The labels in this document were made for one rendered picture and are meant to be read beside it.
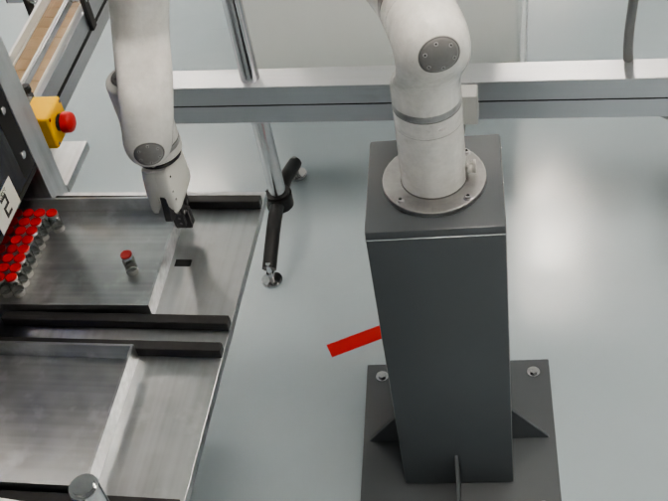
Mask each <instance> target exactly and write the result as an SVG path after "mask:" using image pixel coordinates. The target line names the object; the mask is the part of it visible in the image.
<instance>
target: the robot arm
mask: <svg viewBox="0 0 668 501"><path fill-rule="evenodd" d="M366 1H367V2H368V3H369V4H370V6H371V7H372V8H373V10H374V11H375V12H376V14H377V15H378V17H379V19H380V21H381V23H382V25H383V27H384V29H385V32H386V34H387V36H388V39H389V41H390V44H391V47H392V50H393V54H394V59H395V65H396V69H395V71H394V72H393V74H392V77H391V81H390V91H391V100H392V108H393V116H394V124H395V132H396V139H397V147H398V156H396V157H395V158H394V159H393V160H392V161H391V162H390V163H389V165H388V166H387V168H386V170H385V172H384V175H383V189H384V193H385V195H386V197H387V199H388V200H389V202H390V203H391V204H392V205H393V206H395V207H396V208H398V209H399V210H401V211H403V212H405V213H407V214H410V215H414V216H419V217H432V218H434V217H443V216H447V215H451V214H454V213H457V212H460V211H462V210H464V209H466V208H467V207H469V206H470V205H472V204H473V203H474V202H475V201H476V200H477V199H478V198H479V197H480V196H481V194H482V193H483V191H484V188H485V185H486V170H485V167H484V164H483V162H482V161H481V160H480V158H479V157H478V156H477V155H475V154H474V153H473V152H471V151H470V150H469V149H466V148H465V139H464V123H463V109H462V92H461V75H462V73H463V72H464V70H465V69H466V67H467V65H468V63H469V60H470V55H471V43H470V36H469V31H468V27H467V24H466V21H465V19H464V16H463V14H462V12H461V10H460V8H459V6H458V5H457V3H456V1H455V0H366ZM169 5H170V0H108V8H109V19H110V29H111V38H112V47H113V56H114V66H115V70H114V71H112V72H111V73H110V75H109V76H108V77H107V79H106V82H105V86H106V90H107V92H108V95H109V97H110V100H111V102H112V105H113V107H114V110H115V112H116V115H117V117H118V120H119V123H120V127H121V134H122V143H123V147H124V150H125V152H126V154H127V156H128V157H129V158H130V160H131V161H132V162H134V163H135V164H137V165H139V166H141V173H142V178H143V183H144V187H145V190H146V194H147V197H148V200H149V203H150V206H151V209H152V211H153V213H154V214H159V211H160V208H161V205H162V209H163V213H164V217H165V221H166V222H173V221H174V223H175V226H176V228H178V229H180V228H193V224H194V222H195V219H194V217H193V214H192V211H191V208H190V206H187V205H189V199H188V195H187V189H188V186H189V183H190V177H191V175H190V170H189V167H188V164H187V161H186V159H185V156H184V154H183V152H182V140H181V135H180V134H179V132H178V129H177V126H176V123H175V120H174V93H173V72H172V58H171V47H170V32H169Z"/></svg>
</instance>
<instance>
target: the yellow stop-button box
mask: <svg viewBox="0 0 668 501"><path fill-rule="evenodd" d="M27 98H28V100H29V102H30V104H31V106H32V109H33V111H34V113H35V116H36V118H37V120H38V123H39V125H40V127H41V129H42V132H43V134H44V136H45V139H46V141H47V143H48V146H49V148H59V147H60V145H61V143H62V141H63V139H64V137H65V135H66V134H65V133H63V132H62V131H61V129H60V126H59V117H60V114H61V113H62V112H63V111H64V108H63V106H62V103H61V101H60V99H59V97H58V96H35V97H32V96H27Z"/></svg>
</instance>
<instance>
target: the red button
mask: <svg viewBox="0 0 668 501"><path fill-rule="evenodd" d="M59 126H60V129H61V131H62V132H63V133H71V132H73V131H75V129H76V126H77V121H76V117H75V115H74V114H73V113H72V112H70V111H63V112H62V113H61V114H60V117H59Z"/></svg>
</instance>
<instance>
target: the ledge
mask: <svg viewBox="0 0 668 501"><path fill-rule="evenodd" d="M50 150H51V152H52V155H53V157H54V159H55V162H56V164H57V166H58V169H59V171H60V173H61V176H62V178H63V180H64V182H65V185H66V187H67V189H68V192H70V191H71V190H72V188H73V185H74V183H75V181H76V179H77V177H78V175H79V173H80V170H81V168H82V166H83V164H84V160H85V158H86V156H87V153H88V151H89V146H88V143H87V141H62V143H61V145H60V147H59V148H50Z"/></svg>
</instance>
